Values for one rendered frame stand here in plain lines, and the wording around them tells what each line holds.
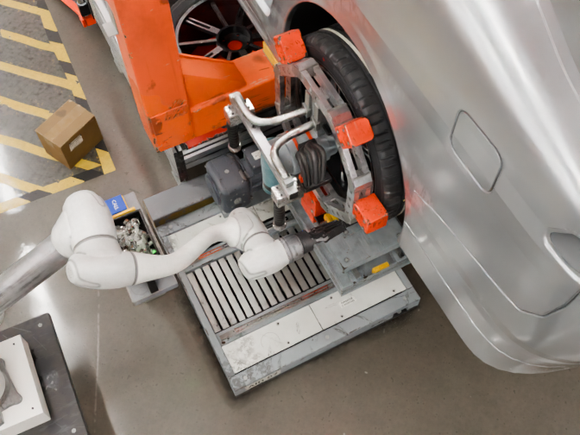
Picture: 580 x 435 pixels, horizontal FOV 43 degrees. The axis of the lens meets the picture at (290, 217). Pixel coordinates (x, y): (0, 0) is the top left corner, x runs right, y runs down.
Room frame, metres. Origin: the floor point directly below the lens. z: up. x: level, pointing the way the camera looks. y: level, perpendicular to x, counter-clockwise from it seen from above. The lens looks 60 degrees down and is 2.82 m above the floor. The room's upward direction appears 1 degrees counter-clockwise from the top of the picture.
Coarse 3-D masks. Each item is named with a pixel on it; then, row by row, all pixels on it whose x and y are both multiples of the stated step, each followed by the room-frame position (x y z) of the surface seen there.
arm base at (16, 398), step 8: (0, 360) 0.82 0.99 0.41; (0, 368) 0.79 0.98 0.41; (8, 376) 0.76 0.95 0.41; (8, 384) 0.73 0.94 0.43; (8, 392) 0.70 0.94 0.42; (16, 392) 0.71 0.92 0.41; (0, 400) 0.67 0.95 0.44; (8, 400) 0.68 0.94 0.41; (16, 400) 0.68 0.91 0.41; (0, 408) 0.65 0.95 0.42; (0, 416) 0.62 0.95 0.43; (0, 424) 0.60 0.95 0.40
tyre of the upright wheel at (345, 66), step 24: (336, 24) 1.67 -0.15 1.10; (312, 48) 1.57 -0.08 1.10; (336, 48) 1.51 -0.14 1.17; (336, 72) 1.44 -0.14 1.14; (360, 72) 1.41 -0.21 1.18; (360, 96) 1.34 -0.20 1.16; (384, 120) 1.28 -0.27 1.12; (384, 144) 1.23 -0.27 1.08; (384, 168) 1.18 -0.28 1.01; (384, 192) 1.16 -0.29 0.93
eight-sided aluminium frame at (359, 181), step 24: (288, 72) 1.54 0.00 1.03; (312, 72) 1.47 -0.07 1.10; (288, 96) 1.63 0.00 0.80; (312, 96) 1.39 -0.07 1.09; (336, 96) 1.37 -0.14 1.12; (336, 120) 1.29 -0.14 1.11; (360, 168) 1.21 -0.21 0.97; (336, 192) 1.34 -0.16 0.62; (360, 192) 1.19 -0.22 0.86; (336, 216) 1.23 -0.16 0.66
